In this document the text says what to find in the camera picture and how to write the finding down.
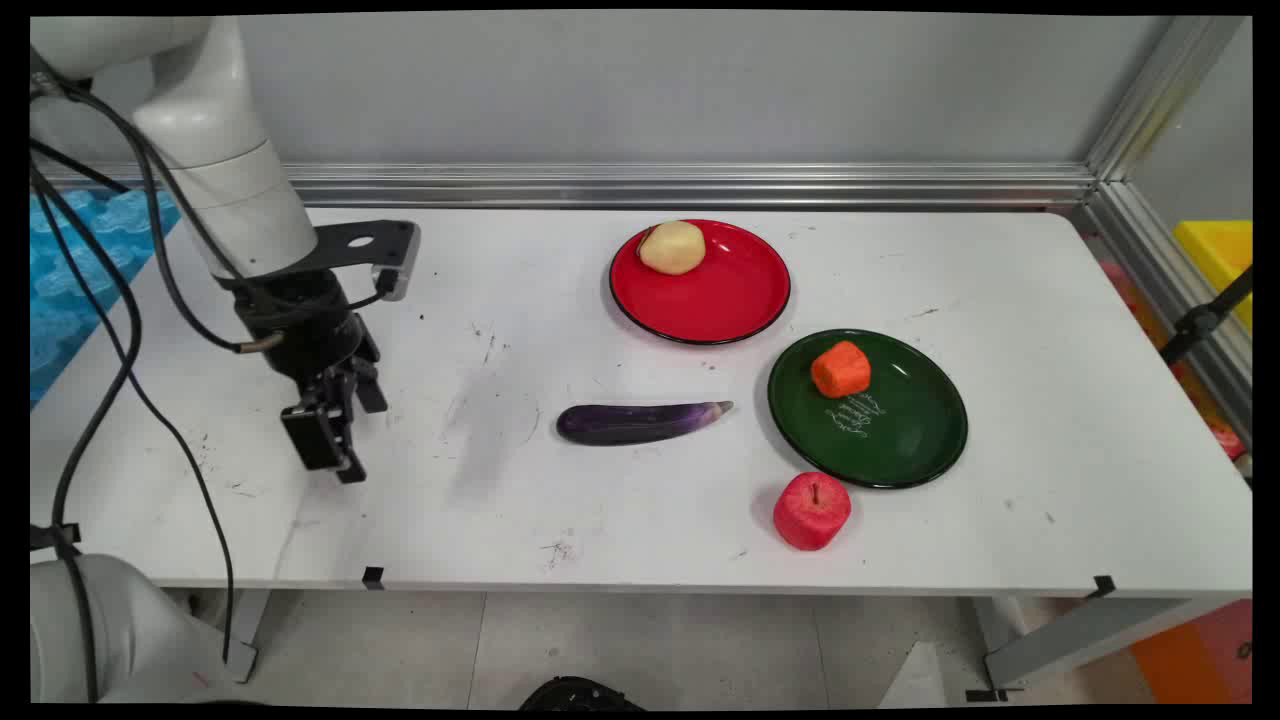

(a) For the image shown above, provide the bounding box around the orange box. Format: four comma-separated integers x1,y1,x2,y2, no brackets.
1130,600,1253,704

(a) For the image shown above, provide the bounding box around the thick black cable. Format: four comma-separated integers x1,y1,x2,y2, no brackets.
30,75,287,706

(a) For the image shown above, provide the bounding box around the green plate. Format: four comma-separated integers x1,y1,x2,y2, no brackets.
767,328,969,491

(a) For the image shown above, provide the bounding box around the yellow box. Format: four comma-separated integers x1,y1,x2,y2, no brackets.
1172,220,1253,331

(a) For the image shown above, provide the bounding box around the blue foam mat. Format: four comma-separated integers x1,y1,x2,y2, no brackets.
30,188,182,407

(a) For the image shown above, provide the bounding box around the orange carrot piece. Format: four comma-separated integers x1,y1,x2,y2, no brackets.
810,340,872,399

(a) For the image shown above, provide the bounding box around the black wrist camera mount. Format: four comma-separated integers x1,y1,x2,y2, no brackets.
314,220,422,303

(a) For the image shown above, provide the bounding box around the yellow potato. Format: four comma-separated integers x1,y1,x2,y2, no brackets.
638,221,707,276

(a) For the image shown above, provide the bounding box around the red apple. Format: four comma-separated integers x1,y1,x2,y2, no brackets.
772,471,853,552

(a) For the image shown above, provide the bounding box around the black round object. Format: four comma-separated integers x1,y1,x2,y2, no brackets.
518,676,647,711

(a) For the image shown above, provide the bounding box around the thin black cable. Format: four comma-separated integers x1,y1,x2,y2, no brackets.
30,135,237,666

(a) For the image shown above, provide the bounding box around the grey straight table leg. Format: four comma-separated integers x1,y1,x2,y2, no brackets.
225,590,272,685

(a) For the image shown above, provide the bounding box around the short aluminium frame rail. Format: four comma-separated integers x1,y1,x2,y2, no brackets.
1075,180,1253,441

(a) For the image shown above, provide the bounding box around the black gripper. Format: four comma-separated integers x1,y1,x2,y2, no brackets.
235,268,391,486

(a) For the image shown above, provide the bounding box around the upright aluminium frame post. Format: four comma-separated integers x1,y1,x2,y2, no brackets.
1085,15,1251,183

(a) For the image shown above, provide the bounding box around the grey slanted table leg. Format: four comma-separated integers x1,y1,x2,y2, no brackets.
985,597,1227,691

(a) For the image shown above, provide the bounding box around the purple eggplant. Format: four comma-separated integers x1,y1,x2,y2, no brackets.
556,400,734,447

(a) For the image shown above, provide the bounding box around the long aluminium frame rail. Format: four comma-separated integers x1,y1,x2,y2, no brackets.
40,163,1097,211

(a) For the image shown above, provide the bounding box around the red plate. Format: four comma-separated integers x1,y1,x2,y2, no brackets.
608,218,792,347

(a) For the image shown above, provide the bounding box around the black clamp stand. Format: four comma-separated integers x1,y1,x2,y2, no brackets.
1160,265,1253,366

